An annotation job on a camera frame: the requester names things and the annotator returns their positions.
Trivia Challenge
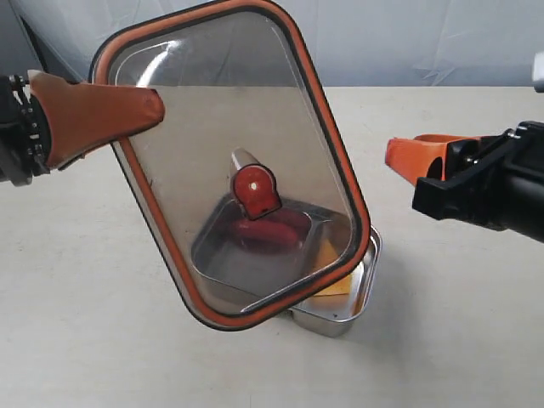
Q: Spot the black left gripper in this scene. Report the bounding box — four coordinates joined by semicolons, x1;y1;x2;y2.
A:
1;71;166;187

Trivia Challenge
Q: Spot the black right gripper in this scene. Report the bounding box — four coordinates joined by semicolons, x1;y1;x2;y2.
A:
385;121;543;242

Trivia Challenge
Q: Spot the yellow toy cheese wedge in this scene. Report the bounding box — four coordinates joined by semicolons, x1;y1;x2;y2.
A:
313;239;352;297

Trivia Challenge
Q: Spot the red toy sausage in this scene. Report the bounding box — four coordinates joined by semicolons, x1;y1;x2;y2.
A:
224;212;311;255

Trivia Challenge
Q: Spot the smoked transparent lid orange seal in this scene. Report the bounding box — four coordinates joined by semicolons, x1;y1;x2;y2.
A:
89;1;371;332

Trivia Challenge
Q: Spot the white wrinkled backdrop cloth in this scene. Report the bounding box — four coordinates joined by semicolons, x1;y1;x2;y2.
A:
1;1;543;86

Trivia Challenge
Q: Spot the stainless steel two-compartment lunch box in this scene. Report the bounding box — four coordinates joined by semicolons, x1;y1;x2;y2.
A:
190;196;382;337

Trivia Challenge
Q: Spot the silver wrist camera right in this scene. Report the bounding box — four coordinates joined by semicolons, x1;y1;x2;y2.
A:
531;51;544;94

